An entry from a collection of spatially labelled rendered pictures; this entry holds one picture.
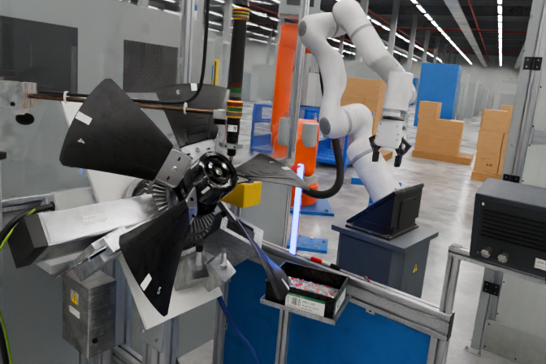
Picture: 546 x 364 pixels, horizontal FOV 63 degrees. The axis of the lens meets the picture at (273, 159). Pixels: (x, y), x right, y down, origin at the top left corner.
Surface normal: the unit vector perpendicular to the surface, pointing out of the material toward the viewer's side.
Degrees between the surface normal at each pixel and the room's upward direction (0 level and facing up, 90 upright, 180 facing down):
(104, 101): 73
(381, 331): 90
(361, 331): 90
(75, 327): 90
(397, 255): 90
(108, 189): 50
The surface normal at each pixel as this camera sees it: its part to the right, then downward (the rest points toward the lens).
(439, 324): -0.62, 0.09
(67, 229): 0.65, -0.50
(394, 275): 0.05, 0.18
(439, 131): -0.42, 0.13
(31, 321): 0.78, 0.18
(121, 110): 0.49, -0.07
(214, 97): 0.14, -0.66
